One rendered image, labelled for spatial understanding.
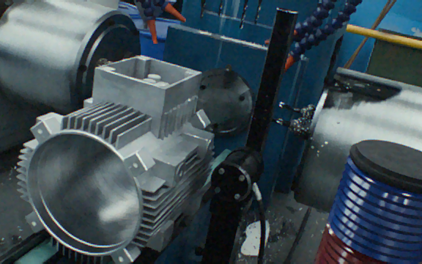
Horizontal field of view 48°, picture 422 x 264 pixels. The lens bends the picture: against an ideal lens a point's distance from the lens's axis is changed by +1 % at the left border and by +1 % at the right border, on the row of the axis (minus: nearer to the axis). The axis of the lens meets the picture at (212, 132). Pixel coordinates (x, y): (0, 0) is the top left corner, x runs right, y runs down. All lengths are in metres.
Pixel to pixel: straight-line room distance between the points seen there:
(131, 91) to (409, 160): 0.38
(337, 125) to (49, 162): 0.42
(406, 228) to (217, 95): 0.75
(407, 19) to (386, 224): 5.64
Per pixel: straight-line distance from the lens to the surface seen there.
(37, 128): 0.59
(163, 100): 0.58
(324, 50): 1.06
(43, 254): 0.65
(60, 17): 0.94
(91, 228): 0.66
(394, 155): 0.30
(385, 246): 0.29
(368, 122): 0.75
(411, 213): 0.28
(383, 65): 4.87
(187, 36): 1.01
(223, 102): 0.99
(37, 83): 0.94
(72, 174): 0.69
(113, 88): 0.61
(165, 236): 0.60
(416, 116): 0.77
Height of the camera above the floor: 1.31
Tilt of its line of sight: 21 degrees down
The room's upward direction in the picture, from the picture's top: 12 degrees clockwise
